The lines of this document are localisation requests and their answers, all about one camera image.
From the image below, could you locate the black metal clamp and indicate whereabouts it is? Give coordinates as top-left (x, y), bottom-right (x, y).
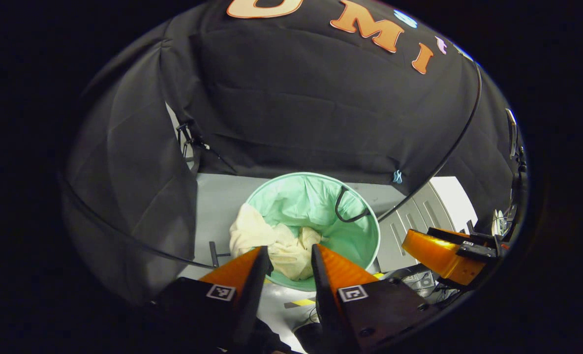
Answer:
top-left (176, 119), bottom-right (211, 163)

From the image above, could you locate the white panel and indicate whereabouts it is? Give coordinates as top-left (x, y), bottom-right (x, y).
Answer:
top-left (377, 176), bottom-right (479, 273)

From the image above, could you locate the black backdrop cloth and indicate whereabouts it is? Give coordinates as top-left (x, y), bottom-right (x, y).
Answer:
top-left (60, 0), bottom-right (523, 305)

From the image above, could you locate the green laundry hamper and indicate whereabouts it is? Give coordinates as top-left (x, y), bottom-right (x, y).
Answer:
top-left (245, 172), bottom-right (381, 292)

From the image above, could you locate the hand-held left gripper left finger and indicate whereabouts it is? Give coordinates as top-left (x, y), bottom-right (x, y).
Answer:
top-left (151, 245), bottom-right (274, 354)

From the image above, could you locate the cream button shirt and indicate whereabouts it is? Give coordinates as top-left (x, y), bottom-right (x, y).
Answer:
top-left (229, 203), bottom-right (324, 282)

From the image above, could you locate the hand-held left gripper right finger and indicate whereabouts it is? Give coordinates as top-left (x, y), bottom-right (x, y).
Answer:
top-left (310, 242), bottom-right (440, 354)

